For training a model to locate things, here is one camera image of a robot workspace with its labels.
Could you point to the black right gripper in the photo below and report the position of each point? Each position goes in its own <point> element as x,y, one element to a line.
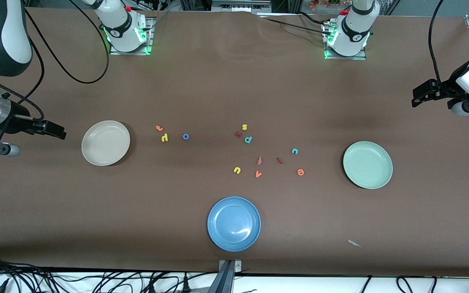
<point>18,122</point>

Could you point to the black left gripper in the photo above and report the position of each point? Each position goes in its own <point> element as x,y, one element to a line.
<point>449,86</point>

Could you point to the yellow foam letter p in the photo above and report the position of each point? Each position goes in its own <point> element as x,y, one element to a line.
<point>164,138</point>

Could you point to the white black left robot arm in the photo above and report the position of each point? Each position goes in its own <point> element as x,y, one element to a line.
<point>354,32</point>

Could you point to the beige brown plate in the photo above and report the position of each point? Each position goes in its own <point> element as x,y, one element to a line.
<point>105,143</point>

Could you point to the pale green plate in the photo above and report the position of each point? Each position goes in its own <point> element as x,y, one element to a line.
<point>367,165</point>

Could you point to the orange leaf decoration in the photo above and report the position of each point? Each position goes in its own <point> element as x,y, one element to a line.
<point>324,3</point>

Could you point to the small white paper scrap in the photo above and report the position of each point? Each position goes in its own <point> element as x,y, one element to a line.
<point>353,243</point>

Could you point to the teal foam letter p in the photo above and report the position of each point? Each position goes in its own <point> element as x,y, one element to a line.
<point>248,139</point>

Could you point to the brown table cover sheet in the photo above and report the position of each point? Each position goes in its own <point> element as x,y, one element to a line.
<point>234,81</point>

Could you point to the yellow foam letter u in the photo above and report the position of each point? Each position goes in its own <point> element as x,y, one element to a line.
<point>237,172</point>

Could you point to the blue plate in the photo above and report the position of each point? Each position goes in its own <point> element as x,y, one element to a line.
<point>234,224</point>

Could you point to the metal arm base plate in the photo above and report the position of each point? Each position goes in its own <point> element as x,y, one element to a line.
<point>340,57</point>
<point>150,36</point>

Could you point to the grey metal rack frame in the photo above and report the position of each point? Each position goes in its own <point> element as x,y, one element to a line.
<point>240,7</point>

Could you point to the grey camera mount pole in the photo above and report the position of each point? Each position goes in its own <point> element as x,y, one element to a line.
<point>224,280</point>

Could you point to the metal camera mount plate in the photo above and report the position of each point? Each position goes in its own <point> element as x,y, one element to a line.
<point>238,266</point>

